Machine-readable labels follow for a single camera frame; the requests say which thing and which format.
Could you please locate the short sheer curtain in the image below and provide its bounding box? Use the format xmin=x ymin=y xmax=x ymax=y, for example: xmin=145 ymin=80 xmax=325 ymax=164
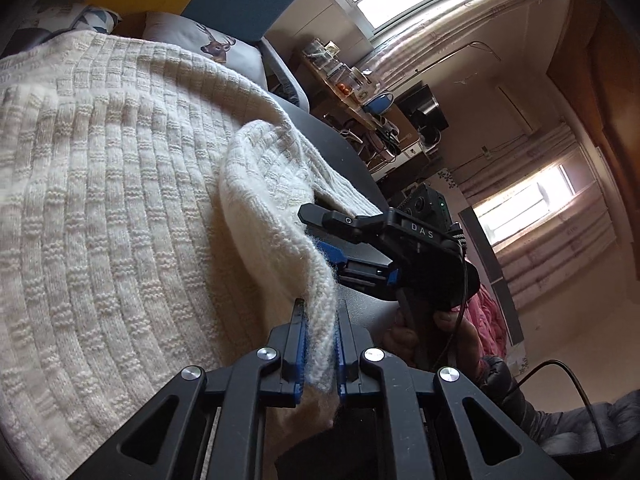
xmin=355 ymin=0 xmax=551 ymax=86

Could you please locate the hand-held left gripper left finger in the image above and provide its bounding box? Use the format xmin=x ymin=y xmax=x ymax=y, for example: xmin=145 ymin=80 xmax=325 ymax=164
xmin=67 ymin=297 xmax=308 ymax=480

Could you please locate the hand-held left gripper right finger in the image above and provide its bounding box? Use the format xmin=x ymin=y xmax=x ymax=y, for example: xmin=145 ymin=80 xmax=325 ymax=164
xmin=334 ymin=300 xmax=576 ymax=480

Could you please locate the pink cloth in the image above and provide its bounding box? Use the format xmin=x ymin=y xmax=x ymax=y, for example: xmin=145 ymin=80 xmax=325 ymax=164
xmin=465 ymin=285 xmax=513 ymax=356

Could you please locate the deer print pillow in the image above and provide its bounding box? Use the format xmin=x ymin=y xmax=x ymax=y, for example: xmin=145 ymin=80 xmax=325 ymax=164
xmin=142 ymin=10 xmax=266 ymax=86

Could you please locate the long sheer curtain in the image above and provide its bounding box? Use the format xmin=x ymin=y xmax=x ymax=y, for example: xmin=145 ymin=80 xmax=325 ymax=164
xmin=460 ymin=125 xmax=640 ymax=316

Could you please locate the grey fleece cloth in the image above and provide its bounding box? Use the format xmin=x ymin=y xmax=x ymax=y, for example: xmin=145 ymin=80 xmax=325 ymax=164
xmin=525 ymin=390 xmax=638 ymax=456

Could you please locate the cream knit sweater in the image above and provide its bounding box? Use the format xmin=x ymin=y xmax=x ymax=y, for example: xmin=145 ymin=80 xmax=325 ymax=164
xmin=0 ymin=30 xmax=388 ymax=480

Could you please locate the black cable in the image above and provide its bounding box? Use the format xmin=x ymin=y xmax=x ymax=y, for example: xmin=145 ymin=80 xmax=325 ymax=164
xmin=435 ymin=240 xmax=611 ymax=453

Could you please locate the black monitor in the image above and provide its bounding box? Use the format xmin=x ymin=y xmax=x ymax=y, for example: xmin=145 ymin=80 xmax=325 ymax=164
xmin=397 ymin=82 xmax=448 ymax=133

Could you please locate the person's right forearm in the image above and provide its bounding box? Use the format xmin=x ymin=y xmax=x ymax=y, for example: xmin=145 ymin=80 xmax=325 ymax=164
xmin=477 ymin=354 xmax=556 ymax=456

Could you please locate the small bright window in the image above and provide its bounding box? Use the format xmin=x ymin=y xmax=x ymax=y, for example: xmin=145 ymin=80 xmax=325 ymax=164
xmin=472 ymin=165 xmax=576 ymax=248

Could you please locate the person's right hand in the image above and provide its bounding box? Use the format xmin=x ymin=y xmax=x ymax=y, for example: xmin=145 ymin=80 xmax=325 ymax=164
xmin=382 ymin=307 xmax=488 ymax=386

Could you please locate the grey pillow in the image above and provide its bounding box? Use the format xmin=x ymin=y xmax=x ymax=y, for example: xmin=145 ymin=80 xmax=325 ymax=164
xmin=256 ymin=37 xmax=313 ymax=108

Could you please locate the triangle print pillow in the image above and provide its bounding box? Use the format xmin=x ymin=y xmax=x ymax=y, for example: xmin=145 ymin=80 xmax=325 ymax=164
xmin=32 ymin=2 xmax=123 ymax=43

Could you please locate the clear plastic organiser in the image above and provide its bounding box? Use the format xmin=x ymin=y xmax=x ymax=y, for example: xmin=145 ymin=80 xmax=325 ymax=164
xmin=302 ymin=40 xmax=342 ymax=70

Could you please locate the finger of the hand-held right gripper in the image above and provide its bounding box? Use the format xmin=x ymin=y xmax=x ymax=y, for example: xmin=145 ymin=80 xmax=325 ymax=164
xmin=297 ymin=202 xmax=396 ymax=246
xmin=315 ymin=240 xmax=401 ymax=303

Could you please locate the cluttered wooden desk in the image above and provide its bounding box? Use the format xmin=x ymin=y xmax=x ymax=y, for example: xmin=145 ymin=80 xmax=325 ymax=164
xmin=300 ymin=40 xmax=446 ymax=181

